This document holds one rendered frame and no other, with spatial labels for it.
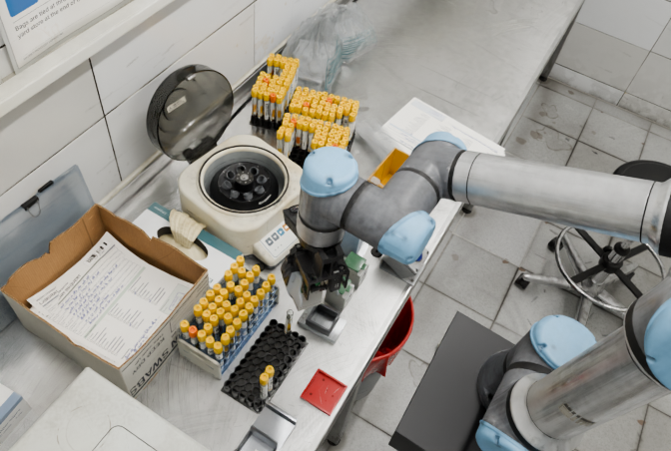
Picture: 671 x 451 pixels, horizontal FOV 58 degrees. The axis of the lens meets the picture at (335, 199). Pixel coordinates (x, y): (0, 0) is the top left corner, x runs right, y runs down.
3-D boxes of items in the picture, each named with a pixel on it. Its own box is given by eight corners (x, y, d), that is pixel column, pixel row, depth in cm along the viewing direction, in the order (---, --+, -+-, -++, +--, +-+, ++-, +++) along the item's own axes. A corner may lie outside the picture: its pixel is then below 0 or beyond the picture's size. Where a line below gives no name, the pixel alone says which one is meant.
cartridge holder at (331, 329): (335, 344, 124) (335, 336, 121) (297, 324, 126) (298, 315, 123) (346, 324, 127) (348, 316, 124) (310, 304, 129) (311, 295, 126)
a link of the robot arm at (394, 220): (455, 193, 81) (385, 155, 84) (416, 247, 75) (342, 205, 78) (441, 226, 87) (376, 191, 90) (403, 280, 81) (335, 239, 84)
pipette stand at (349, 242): (359, 263, 137) (366, 238, 129) (332, 251, 138) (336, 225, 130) (375, 232, 143) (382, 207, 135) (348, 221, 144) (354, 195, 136)
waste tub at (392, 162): (407, 232, 144) (416, 207, 136) (360, 206, 147) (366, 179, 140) (433, 198, 151) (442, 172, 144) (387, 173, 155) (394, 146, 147)
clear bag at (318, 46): (327, 108, 168) (334, 53, 154) (268, 93, 169) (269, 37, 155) (348, 54, 184) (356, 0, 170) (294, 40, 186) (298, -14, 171)
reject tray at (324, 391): (330, 416, 114) (330, 415, 114) (300, 397, 116) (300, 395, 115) (347, 387, 118) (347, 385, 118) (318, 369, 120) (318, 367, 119)
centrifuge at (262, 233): (260, 283, 131) (261, 252, 121) (168, 209, 141) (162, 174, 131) (330, 220, 144) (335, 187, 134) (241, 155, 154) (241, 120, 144)
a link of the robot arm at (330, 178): (343, 197, 77) (290, 165, 79) (335, 245, 85) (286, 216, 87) (375, 161, 81) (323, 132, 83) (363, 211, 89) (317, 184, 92)
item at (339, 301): (341, 312, 128) (345, 296, 123) (323, 301, 130) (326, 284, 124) (351, 298, 131) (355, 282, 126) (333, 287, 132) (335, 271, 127)
